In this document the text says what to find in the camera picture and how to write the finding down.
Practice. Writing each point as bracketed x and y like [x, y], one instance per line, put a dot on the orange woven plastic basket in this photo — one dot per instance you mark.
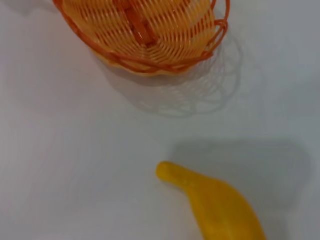
[175, 37]

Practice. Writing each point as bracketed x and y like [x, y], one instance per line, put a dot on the yellow banana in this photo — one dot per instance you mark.
[220, 207]

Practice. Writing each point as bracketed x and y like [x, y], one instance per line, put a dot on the white tablecloth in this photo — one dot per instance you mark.
[62, 150]

